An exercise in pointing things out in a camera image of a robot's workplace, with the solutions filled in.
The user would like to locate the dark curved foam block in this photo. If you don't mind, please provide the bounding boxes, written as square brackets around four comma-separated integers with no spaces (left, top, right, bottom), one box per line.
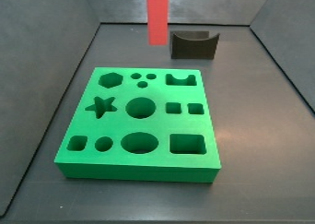
[169,30,220,60]

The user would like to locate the green foam shape-sorting board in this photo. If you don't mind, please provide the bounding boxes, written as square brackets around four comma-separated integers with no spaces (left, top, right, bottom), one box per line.
[54,67,221,183]

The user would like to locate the red double-square peg object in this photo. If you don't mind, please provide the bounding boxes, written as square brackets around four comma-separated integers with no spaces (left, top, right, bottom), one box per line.
[147,0,168,45]

